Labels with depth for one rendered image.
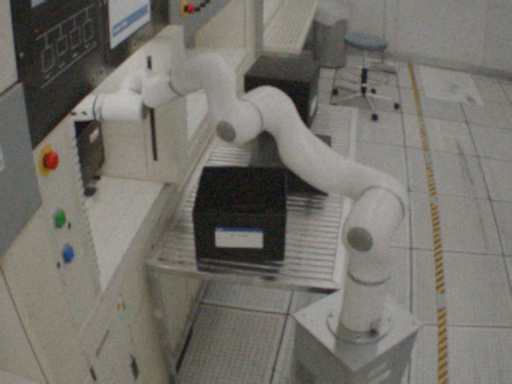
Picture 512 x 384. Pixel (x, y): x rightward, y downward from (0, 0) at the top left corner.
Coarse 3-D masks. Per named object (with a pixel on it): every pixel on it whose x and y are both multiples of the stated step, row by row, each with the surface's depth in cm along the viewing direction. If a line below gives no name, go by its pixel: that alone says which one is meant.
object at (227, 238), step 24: (216, 168) 193; (240, 168) 193; (264, 168) 193; (216, 192) 198; (240, 192) 198; (264, 192) 198; (192, 216) 171; (216, 216) 171; (240, 216) 170; (264, 216) 170; (216, 240) 175; (240, 240) 175; (264, 240) 174
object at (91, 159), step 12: (84, 120) 184; (96, 120) 179; (84, 132) 171; (96, 132) 180; (84, 144) 173; (96, 144) 182; (84, 156) 174; (96, 156) 183; (84, 168) 175; (96, 168) 184; (84, 180) 176; (84, 192) 179
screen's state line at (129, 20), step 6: (144, 6) 154; (138, 12) 150; (144, 12) 155; (126, 18) 143; (132, 18) 147; (138, 18) 151; (120, 24) 140; (126, 24) 143; (114, 30) 137; (120, 30) 140; (114, 36) 137
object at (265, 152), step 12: (264, 132) 229; (264, 144) 221; (276, 144) 221; (252, 156) 213; (264, 156) 213; (276, 156) 213; (288, 168) 206; (288, 180) 208; (300, 180) 207; (288, 192) 211; (300, 192) 210; (312, 192) 209; (324, 192) 209
